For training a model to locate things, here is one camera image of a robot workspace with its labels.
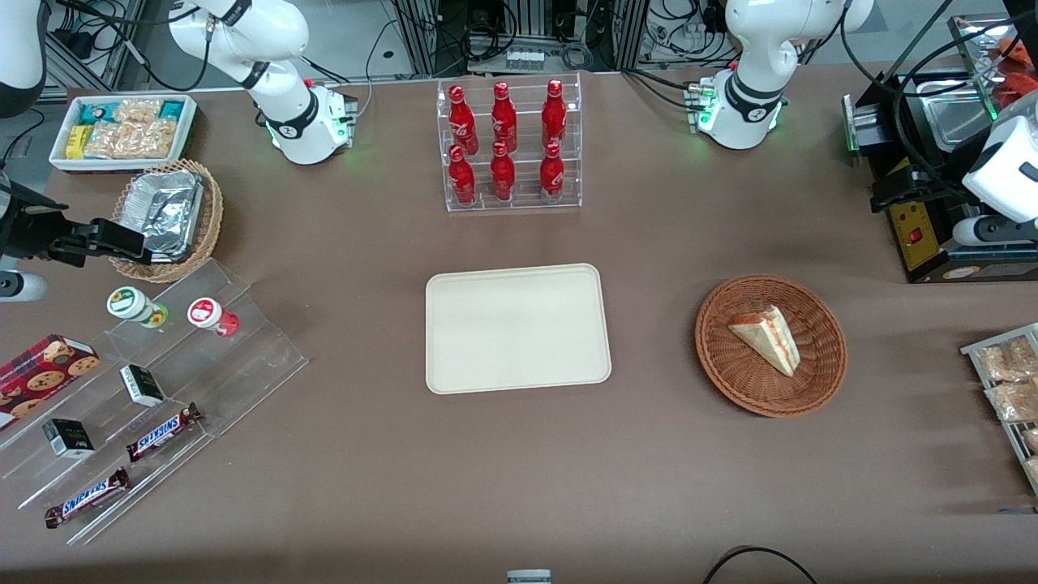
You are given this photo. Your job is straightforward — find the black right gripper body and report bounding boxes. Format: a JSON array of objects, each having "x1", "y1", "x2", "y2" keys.
[{"x1": 0, "y1": 185, "x2": 98, "y2": 267}]

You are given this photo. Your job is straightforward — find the triangular sandwich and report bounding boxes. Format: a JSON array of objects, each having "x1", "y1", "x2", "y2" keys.
[{"x1": 727, "y1": 305, "x2": 801, "y2": 378}]

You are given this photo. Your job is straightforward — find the aluminium foil tray stack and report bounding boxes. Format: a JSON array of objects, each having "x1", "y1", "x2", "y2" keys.
[{"x1": 122, "y1": 170, "x2": 205, "y2": 263}]

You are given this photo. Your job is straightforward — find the small stainless steel tray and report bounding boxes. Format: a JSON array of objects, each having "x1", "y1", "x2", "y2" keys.
[{"x1": 923, "y1": 96, "x2": 995, "y2": 152}]

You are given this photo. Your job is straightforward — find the light wicker basket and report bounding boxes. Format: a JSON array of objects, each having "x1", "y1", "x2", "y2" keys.
[{"x1": 108, "y1": 159, "x2": 224, "y2": 283}]

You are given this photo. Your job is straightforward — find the brown wicker basket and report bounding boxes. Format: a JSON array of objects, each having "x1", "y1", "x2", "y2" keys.
[{"x1": 695, "y1": 274, "x2": 848, "y2": 419}]

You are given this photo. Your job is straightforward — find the beige plastic tray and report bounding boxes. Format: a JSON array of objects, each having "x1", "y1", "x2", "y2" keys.
[{"x1": 426, "y1": 264, "x2": 612, "y2": 395}]

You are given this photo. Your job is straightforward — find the green lidded cup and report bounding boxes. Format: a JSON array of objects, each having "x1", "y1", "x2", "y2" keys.
[{"x1": 106, "y1": 286, "x2": 169, "y2": 329}]

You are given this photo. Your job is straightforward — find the grey box with green light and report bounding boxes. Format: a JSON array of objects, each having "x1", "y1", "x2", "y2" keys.
[{"x1": 842, "y1": 93, "x2": 886, "y2": 167}]

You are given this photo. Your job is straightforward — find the large clear peanut snack bag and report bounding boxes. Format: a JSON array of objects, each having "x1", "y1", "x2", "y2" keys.
[{"x1": 85, "y1": 120, "x2": 176, "y2": 160}]

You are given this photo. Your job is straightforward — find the red lidded cup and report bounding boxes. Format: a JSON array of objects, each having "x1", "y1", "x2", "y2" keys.
[{"x1": 187, "y1": 298, "x2": 240, "y2": 337}]

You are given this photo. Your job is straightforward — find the black hot food display case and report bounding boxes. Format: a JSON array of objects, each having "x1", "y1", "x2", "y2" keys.
[{"x1": 843, "y1": 12, "x2": 1038, "y2": 285}]

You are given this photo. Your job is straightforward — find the white plastic snack bin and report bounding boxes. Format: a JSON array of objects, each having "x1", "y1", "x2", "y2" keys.
[{"x1": 49, "y1": 94, "x2": 198, "y2": 173}]

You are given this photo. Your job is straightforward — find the small clear peanut snack bag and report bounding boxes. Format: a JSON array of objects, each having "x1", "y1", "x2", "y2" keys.
[{"x1": 114, "y1": 99, "x2": 163, "y2": 124}]

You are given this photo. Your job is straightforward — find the small dark carton box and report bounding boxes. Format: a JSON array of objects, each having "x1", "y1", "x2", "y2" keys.
[
  {"x1": 42, "y1": 419, "x2": 95, "y2": 459},
  {"x1": 120, "y1": 365, "x2": 165, "y2": 407}
]

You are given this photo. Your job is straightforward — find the red sausage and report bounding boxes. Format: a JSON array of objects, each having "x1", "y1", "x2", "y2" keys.
[
  {"x1": 993, "y1": 36, "x2": 1038, "y2": 64},
  {"x1": 1002, "y1": 71, "x2": 1038, "y2": 110}
]

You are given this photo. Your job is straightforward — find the red plaid cookie box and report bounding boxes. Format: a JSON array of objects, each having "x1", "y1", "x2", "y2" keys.
[{"x1": 0, "y1": 334, "x2": 101, "y2": 431}]

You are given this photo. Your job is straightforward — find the clear acrylic stepped shelf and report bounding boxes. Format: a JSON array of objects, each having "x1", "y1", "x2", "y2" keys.
[{"x1": 0, "y1": 260, "x2": 309, "y2": 546}]

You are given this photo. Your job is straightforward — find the Snickers chocolate bar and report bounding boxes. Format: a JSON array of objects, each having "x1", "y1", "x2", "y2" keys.
[
  {"x1": 45, "y1": 467, "x2": 131, "y2": 529},
  {"x1": 127, "y1": 403, "x2": 203, "y2": 462}
]

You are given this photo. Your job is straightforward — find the clear bagged pastry snack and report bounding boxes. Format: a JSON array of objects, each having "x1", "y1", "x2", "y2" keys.
[
  {"x1": 984, "y1": 381, "x2": 1038, "y2": 423},
  {"x1": 976, "y1": 336, "x2": 1038, "y2": 383}
]

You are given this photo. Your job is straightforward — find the red cola bottle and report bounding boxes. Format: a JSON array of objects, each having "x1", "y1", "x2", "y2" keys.
[
  {"x1": 448, "y1": 84, "x2": 479, "y2": 155},
  {"x1": 540, "y1": 141, "x2": 565, "y2": 202},
  {"x1": 542, "y1": 79, "x2": 567, "y2": 151},
  {"x1": 491, "y1": 141, "x2": 516, "y2": 202},
  {"x1": 491, "y1": 81, "x2": 518, "y2": 153},
  {"x1": 448, "y1": 144, "x2": 477, "y2": 206}
]

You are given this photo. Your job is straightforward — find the clear acrylic bottle rack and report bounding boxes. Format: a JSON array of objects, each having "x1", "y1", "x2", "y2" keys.
[{"x1": 436, "y1": 73, "x2": 583, "y2": 213}]

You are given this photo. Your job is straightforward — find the grey wire rack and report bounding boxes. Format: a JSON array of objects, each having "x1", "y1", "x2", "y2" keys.
[{"x1": 961, "y1": 323, "x2": 1038, "y2": 496}]

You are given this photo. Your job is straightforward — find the black looped cable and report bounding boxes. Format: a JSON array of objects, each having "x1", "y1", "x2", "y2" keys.
[{"x1": 701, "y1": 546, "x2": 820, "y2": 584}]

